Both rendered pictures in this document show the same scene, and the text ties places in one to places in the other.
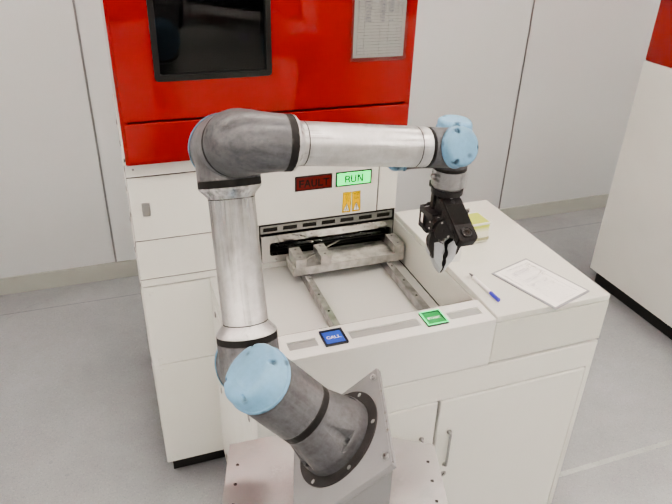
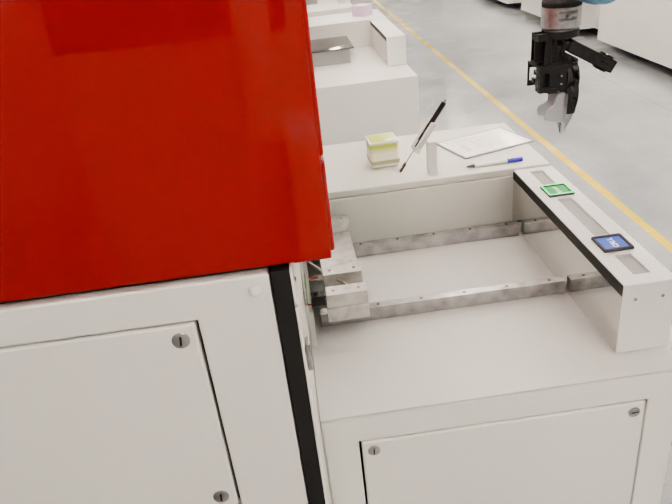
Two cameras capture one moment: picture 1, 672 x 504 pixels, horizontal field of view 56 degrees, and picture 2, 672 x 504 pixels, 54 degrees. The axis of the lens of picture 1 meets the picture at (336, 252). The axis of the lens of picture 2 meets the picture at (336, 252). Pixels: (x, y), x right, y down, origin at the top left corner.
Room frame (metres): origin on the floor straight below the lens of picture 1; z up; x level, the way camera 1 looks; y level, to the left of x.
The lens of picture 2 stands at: (1.34, 1.17, 1.57)
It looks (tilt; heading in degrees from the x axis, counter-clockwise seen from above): 28 degrees down; 288
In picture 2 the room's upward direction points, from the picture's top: 7 degrees counter-clockwise
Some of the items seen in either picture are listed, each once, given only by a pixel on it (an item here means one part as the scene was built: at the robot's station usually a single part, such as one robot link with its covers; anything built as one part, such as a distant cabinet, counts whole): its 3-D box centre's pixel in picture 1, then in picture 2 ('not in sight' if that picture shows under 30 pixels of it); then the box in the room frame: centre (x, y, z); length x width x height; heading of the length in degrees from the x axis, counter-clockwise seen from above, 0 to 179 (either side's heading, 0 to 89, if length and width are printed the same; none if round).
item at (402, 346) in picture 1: (384, 351); (579, 245); (1.23, -0.13, 0.89); 0.55 x 0.09 x 0.14; 110
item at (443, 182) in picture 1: (447, 178); (561, 18); (1.29, -0.24, 1.33); 0.08 x 0.08 x 0.05
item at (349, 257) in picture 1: (345, 258); (339, 268); (1.73, -0.03, 0.87); 0.36 x 0.08 x 0.03; 110
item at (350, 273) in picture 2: (322, 253); (342, 274); (1.70, 0.04, 0.89); 0.08 x 0.03 x 0.03; 20
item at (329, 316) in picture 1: (323, 306); (442, 301); (1.50, 0.03, 0.84); 0.50 x 0.02 x 0.03; 20
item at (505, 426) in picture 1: (384, 414); (445, 397); (1.53, -0.17, 0.41); 0.97 x 0.64 x 0.82; 110
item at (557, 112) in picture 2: (432, 252); (557, 114); (1.29, -0.22, 1.14); 0.06 x 0.03 x 0.09; 20
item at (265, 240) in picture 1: (328, 240); (304, 269); (1.79, 0.03, 0.89); 0.44 x 0.02 x 0.10; 110
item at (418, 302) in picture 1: (409, 291); (415, 241); (1.59, -0.22, 0.84); 0.50 x 0.02 x 0.03; 20
